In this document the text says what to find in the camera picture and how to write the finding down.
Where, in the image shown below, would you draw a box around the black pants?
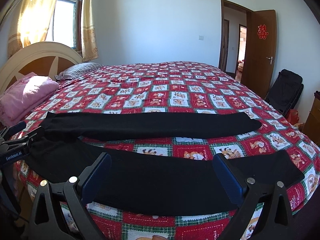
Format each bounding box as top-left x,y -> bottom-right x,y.
24,112 -> 305,217

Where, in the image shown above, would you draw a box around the pink folded blanket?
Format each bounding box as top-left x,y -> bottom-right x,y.
1,72 -> 59,126

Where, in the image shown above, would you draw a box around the cream wooden headboard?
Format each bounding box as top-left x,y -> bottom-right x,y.
1,42 -> 83,93

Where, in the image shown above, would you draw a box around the striped grey pillow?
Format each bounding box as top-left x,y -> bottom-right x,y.
55,62 -> 103,81

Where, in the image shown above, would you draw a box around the wooden nightstand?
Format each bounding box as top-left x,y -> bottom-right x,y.
302,91 -> 320,146

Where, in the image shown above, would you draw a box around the red bag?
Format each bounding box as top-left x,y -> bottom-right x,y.
285,109 -> 299,125

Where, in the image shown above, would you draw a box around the yellow curtain right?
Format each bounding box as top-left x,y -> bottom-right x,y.
81,0 -> 98,61

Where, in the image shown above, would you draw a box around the yellow curtain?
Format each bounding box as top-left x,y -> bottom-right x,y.
7,0 -> 57,58
81,0 -> 98,61

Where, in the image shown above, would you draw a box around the window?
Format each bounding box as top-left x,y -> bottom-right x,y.
46,0 -> 80,50

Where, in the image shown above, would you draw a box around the black folding chair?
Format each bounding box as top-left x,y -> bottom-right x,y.
265,69 -> 304,116

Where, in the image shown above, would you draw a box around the yellow curtain left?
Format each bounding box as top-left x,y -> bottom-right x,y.
7,0 -> 57,58

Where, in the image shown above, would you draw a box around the brown wooden door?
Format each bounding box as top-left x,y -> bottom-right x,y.
241,10 -> 277,98

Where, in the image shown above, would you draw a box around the red patchwork bedspread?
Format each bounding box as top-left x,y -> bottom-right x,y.
19,62 -> 319,239

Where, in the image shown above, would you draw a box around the red paper door decoration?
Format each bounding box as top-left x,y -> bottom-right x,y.
257,24 -> 269,40

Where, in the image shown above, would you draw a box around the silver door handle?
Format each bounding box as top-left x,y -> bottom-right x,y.
266,56 -> 273,64

